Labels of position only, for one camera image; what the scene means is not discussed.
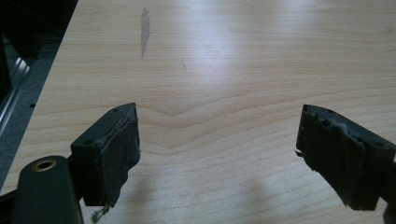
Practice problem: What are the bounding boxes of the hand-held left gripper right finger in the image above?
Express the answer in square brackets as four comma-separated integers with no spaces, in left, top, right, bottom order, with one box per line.
[295,104,396,212]

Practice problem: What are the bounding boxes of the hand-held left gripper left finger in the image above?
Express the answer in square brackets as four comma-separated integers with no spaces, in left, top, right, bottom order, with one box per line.
[70,102,141,208]

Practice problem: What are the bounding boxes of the silver metal rail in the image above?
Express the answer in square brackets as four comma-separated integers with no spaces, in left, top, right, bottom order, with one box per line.
[0,56,32,130]

